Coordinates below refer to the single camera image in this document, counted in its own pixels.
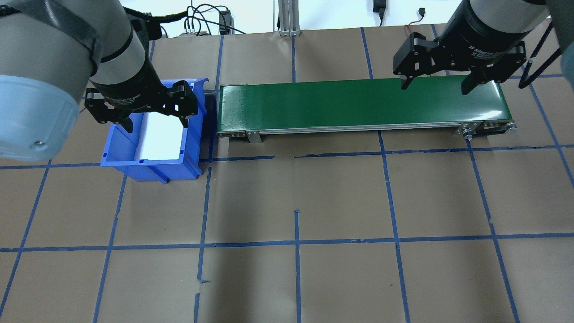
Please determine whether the white foam sheet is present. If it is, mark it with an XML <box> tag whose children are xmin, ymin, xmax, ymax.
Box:
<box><xmin>135</xmin><ymin>112</ymin><xmax>187</xmax><ymax>161</ymax></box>

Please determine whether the blue plastic bin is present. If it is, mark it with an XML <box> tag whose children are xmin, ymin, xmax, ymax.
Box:
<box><xmin>100</xmin><ymin>77</ymin><xmax>211</xmax><ymax>184</ymax></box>

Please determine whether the black power adapter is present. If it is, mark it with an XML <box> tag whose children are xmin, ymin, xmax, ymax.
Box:
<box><xmin>218</xmin><ymin>10</ymin><xmax>233</xmax><ymax>35</ymax></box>

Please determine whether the green conveyor belt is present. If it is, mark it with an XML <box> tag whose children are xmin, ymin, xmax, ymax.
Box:
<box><xmin>217</xmin><ymin>74</ymin><xmax>517</xmax><ymax>145</ymax></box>

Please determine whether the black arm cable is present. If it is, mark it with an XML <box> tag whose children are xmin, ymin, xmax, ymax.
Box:
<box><xmin>123</xmin><ymin>7</ymin><xmax>189</xmax><ymax>24</ymax></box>
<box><xmin>518</xmin><ymin>20</ymin><xmax>564</xmax><ymax>89</ymax></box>

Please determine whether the red cable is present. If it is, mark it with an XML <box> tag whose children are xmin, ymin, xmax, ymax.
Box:
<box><xmin>405</xmin><ymin>13</ymin><xmax>427</xmax><ymax>37</ymax></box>

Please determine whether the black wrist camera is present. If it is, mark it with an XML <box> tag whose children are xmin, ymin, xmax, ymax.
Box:
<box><xmin>130</xmin><ymin>16</ymin><xmax>163</xmax><ymax>41</ymax></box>

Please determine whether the aluminium frame post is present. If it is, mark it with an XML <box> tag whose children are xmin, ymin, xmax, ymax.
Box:
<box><xmin>278</xmin><ymin>0</ymin><xmax>302</xmax><ymax>37</ymax></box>

